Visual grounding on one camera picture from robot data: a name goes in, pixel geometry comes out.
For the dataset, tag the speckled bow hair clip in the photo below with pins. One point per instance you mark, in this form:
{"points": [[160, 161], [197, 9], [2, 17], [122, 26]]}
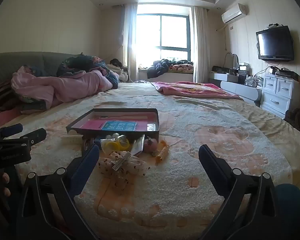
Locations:
{"points": [[122, 163]]}

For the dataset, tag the striped pillow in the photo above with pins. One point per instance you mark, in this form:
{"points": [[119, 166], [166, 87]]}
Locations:
{"points": [[1, 96]]}

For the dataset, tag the dark furry cloth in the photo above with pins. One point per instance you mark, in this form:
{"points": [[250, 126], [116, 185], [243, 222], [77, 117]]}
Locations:
{"points": [[296, 117]]}

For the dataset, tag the dark floral quilt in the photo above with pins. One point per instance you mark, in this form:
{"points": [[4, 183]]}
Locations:
{"points": [[77, 63]]}

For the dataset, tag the window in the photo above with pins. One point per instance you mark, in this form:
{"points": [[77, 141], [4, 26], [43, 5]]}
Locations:
{"points": [[162, 30]]}

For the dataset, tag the white air conditioner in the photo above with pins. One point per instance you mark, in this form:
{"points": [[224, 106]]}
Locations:
{"points": [[233, 13]]}

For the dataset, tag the teal cloth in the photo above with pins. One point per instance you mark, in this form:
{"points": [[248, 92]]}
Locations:
{"points": [[290, 200]]}

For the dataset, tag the clear yellowish bangle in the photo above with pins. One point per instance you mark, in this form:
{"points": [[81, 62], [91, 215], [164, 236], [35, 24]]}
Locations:
{"points": [[126, 143]]}

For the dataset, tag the black wall television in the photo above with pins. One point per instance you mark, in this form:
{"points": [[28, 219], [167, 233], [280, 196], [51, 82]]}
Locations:
{"points": [[275, 43]]}

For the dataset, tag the black set-top box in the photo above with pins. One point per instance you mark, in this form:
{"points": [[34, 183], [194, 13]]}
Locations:
{"points": [[285, 73]]}

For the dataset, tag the person's left hand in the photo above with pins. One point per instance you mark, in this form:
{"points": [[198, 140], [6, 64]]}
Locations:
{"points": [[6, 180]]}

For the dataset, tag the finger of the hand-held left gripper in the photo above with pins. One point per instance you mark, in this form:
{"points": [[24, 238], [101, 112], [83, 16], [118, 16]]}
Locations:
{"points": [[35, 135], [12, 129]]}

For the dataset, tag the clear plastic packet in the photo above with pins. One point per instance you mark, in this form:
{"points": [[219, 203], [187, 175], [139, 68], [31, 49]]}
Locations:
{"points": [[152, 127]]}

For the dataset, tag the pink printed blanket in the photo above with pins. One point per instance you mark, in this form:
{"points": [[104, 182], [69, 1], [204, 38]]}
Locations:
{"points": [[195, 90]]}

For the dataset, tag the dark bag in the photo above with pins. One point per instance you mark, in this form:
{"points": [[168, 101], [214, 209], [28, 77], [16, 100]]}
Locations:
{"points": [[115, 63]]}

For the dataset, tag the grey headboard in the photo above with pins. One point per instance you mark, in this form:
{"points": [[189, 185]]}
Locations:
{"points": [[27, 62]]}

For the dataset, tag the blue booklet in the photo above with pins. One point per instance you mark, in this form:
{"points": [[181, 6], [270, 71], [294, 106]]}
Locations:
{"points": [[118, 125]]}

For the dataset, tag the orange floral blanket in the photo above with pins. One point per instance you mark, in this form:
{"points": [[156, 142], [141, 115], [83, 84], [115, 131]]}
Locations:
{"points": [[182, 67]]}

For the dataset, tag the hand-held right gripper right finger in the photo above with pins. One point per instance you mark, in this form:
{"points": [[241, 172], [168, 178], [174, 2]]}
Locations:
{"points": [[211, 170]]}

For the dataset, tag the dark shallow box pink lining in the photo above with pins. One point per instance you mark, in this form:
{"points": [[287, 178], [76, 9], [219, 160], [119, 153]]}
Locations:
{"points": [[77, 129]]}

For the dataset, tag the white drawer cabinet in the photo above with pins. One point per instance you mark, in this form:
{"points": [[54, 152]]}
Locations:
{"points": [[277, 95]]}

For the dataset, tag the pink quilt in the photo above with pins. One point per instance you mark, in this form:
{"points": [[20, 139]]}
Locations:
{"points": [[72, 85]]}

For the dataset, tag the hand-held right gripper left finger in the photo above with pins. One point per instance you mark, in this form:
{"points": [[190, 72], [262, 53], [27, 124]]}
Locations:
{"points": [[86, 170]]}

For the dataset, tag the white cloth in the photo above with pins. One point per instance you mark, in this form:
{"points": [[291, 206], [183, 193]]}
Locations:
{"points": [[121, 75]]}

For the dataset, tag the cream hair comb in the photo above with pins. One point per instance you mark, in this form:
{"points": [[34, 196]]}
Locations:
{"points": [[72, 140]]}

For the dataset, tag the white desk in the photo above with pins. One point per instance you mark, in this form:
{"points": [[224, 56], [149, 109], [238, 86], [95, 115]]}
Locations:
{"points": [[240, 90]]}

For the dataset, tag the pink pom-pom hair clip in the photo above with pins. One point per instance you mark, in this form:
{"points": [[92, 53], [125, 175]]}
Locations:
{"points": [[151, 145]]}

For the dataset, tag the sheer white curtain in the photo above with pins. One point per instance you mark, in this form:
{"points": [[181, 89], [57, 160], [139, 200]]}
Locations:
{"points": [[128, 42], [200, 45]]}

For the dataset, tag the silver packet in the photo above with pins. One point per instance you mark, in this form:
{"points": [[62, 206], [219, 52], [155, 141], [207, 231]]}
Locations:
{"points": [[137, 146]]}

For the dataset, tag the dark jacket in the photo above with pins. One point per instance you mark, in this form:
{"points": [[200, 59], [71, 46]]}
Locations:
{"points": [[158, 68]]}

